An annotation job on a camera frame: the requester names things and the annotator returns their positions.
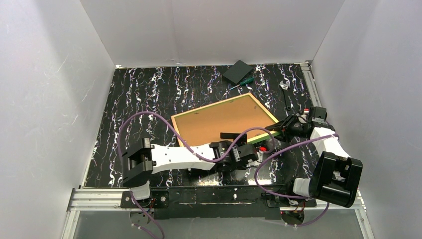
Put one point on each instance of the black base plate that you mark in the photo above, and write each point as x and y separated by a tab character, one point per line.
247	201

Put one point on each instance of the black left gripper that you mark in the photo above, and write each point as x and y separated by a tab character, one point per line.
226	144

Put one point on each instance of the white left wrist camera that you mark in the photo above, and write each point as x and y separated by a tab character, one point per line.
260	157

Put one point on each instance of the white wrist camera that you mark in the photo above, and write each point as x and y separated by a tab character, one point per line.
317	114
260	157

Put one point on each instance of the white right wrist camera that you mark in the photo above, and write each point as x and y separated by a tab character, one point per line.
317	114

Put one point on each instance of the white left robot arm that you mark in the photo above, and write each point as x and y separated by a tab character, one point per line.
144	159

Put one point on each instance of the green handled screwdriver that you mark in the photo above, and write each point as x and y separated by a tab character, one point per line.
243	83

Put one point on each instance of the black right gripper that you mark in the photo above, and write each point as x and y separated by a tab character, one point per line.
284	126

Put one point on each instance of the black square box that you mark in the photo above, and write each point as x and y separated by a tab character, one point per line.
237	72

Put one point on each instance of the green picture frame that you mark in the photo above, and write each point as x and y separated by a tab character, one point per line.
234	115

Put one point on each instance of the aluminium rail frame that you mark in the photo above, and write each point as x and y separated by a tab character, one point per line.
101	208

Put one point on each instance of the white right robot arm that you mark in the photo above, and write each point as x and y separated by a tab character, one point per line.
336	176

